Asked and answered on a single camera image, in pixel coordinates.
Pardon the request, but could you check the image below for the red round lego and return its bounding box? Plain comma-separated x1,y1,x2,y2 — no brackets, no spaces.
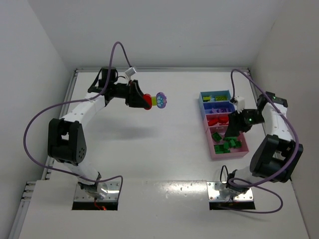
143,94,153,110
218,116,229,124

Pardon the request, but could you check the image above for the green lego plate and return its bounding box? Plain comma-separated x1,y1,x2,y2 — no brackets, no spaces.
223,137,237,141

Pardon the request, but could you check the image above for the purple brick from stack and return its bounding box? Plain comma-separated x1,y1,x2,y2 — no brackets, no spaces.
211,108,229,114

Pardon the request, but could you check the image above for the yellow-green brick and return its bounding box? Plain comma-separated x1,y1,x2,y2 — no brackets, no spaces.
203,96,211,102
152,97,157,106

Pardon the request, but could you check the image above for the red square lego brick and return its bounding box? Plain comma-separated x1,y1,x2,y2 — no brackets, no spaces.
208,118,219,126

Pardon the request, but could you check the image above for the purple paw lego piece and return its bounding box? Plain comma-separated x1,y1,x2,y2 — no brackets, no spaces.
156,92,167,109

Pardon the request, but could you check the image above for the yellow-green lego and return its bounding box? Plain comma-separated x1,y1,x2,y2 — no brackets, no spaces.
215,96,228,101

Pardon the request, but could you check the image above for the large green plate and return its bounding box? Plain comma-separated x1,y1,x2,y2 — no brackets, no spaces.
214,145,230,154

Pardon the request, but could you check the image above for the green base plate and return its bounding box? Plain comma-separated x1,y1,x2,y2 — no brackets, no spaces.
223,140,236,149

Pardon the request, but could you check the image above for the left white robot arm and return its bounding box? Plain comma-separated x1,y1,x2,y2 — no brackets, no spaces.
48,67,152,197

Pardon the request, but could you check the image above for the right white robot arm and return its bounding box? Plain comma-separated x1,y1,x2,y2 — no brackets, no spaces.
224,92,304,195

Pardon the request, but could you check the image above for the green square lego in bin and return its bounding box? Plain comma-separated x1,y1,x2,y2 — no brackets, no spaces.
235,141,242,148

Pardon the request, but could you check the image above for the small pink container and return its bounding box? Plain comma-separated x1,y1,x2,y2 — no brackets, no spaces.
203,113,229,130

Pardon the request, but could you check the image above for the large pink container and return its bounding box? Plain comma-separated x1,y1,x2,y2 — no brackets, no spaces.
206,126,249,160

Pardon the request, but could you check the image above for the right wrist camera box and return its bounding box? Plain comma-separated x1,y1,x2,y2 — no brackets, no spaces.
230,96,245,113

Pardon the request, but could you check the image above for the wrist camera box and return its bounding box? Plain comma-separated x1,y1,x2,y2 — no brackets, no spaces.
230,96,245,113
124,67,137,78

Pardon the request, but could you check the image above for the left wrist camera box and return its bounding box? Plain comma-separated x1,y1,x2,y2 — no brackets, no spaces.
124,67,137,78

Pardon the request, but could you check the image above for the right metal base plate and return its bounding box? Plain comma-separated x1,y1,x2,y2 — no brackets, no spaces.
207,181,254,203

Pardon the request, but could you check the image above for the metal base plate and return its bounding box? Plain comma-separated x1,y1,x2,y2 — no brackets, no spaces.
74,181,121,203
207,181,254,203

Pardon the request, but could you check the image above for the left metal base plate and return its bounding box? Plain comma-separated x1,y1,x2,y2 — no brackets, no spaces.
74,181,121,203

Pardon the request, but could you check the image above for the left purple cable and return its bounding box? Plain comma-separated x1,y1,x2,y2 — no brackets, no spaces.
23,41,133,200

